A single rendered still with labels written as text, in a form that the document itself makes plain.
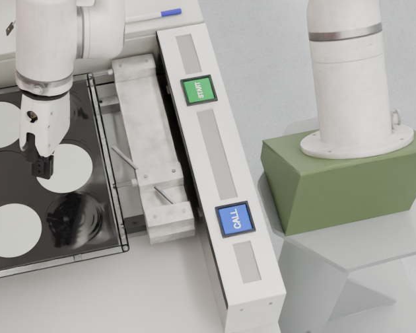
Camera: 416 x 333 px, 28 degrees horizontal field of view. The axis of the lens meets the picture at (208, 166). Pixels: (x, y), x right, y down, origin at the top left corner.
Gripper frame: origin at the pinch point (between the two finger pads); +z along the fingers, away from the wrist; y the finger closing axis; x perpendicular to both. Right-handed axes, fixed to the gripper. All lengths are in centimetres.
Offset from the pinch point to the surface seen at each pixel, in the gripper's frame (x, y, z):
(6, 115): 13.4, 15.8, 3.9
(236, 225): -32.8, 1.5, 3.1
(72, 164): -1.5, 10.0, 6.4
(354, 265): -54, 12, 14
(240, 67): -14, 133, 50
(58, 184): -0.6, 5.9, 8.1
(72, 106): 2.7, 20.8, 1.7
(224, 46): -6, 139, 47
